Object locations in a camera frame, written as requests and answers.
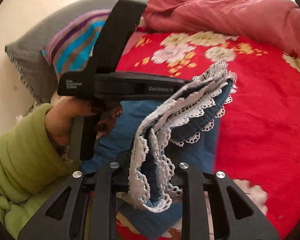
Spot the blue denim pants lace hem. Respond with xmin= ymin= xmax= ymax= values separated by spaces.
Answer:
xmin=81 ymin=61 xmax=237 ymax=239

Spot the left forearm green sleeve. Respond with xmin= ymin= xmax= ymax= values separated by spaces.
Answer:
xmin=0 ymin=103 xmax=79 ymax=238

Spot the left hand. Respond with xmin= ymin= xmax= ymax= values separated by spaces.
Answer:
xmin=44 ymin=93 xmax=123 ymax=155

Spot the striped towel pillow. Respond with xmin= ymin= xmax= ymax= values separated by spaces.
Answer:
xmin=42 ymin=9 xmax=111 ymax=78

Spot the pink quilted bed sheet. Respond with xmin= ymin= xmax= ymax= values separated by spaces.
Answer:
xmin=122 ymin=31 xmax=147 ymax=55

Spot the grey quilted pillow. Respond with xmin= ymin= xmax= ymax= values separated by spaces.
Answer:
xmin=5 ymin=0 xmax=148 ymax=103

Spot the red floral blanket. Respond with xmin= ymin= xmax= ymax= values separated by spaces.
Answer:
xmin=118 ymin=31 xmax=300 ymax=238

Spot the rust red quilted comforter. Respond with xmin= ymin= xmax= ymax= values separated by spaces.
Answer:
xmin=143 ymin=0 xmax=300 ymax=58

